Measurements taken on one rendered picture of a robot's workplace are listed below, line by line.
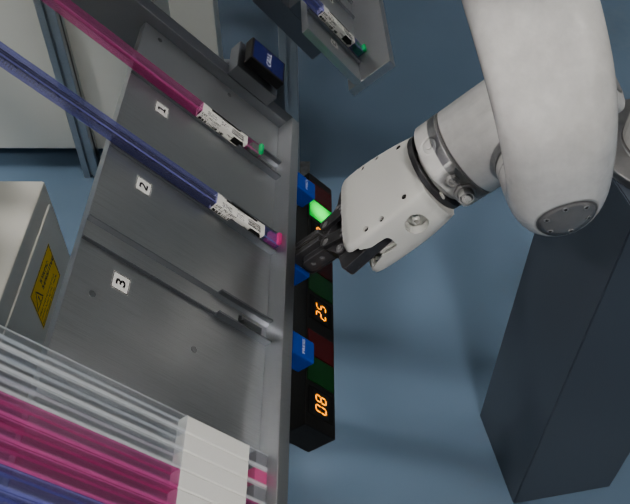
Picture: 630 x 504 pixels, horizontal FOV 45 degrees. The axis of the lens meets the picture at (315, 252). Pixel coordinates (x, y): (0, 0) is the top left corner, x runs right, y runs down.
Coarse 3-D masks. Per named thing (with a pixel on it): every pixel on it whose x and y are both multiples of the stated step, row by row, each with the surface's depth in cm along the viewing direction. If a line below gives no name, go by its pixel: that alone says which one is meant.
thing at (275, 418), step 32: (288, 128) 87; (288, 160) 83; (288, 192) 79; (288, 224) 76; (288, 256) 73; (288, 288) 70; (288, 320) 68; (288, 352) 66; (288, 384) 64; (288, 416) 62; (288, 448) 60
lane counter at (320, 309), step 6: (312, 300) 78; (318, 300) 79; (312, 306) 78; (318, 306) 78; (324, 306) 79; (312, 312) 77; (318, 312) 78; (324, 312) 79; (330, 312) 79; (318, 318) 77; (324, 318) 78; (330, 318) 79; (324, 324) 78; (330, 324) 78
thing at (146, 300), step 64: (192, 64) 82; (128, 128) 68; (192, 128) 76; (256, 128) 85; (128, 192) 64; (256, 192) 78; (128, 256) 60; (192, 256) 66; (256, 256) 73; (64, 320) 53; (128, 320) 57; (192, 320) 62; (256, 320) 68; (128, 384) 54; (192, 384) 59; (256, 384) 64; (256, 448) 60
